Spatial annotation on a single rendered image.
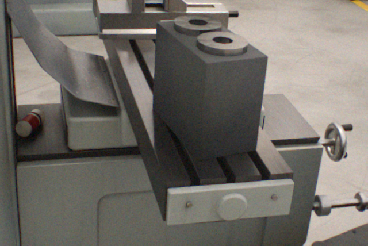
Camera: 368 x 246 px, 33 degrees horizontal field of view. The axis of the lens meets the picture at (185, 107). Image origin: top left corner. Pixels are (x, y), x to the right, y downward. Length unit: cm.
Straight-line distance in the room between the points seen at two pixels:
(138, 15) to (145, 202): 48
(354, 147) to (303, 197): 160
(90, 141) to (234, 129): 50
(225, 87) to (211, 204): 20
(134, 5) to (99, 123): 34
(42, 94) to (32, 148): 210
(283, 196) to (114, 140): 55
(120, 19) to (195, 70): 62
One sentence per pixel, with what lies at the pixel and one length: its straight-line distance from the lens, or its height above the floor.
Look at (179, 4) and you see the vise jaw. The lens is 167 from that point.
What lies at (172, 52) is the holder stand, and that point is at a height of 112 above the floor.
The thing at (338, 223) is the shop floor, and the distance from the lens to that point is 273.
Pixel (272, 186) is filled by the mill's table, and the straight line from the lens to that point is 109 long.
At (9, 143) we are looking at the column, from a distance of 148.
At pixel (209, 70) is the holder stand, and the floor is 114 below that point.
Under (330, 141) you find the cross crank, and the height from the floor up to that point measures 67.
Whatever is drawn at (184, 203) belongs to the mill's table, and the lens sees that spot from 106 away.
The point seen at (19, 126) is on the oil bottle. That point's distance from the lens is 159.
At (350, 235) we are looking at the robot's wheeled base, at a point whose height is 59.
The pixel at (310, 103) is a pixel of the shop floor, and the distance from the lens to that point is 375.
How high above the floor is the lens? 153
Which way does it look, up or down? 26 degrees down
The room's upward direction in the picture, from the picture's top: 4 degrees clockwise
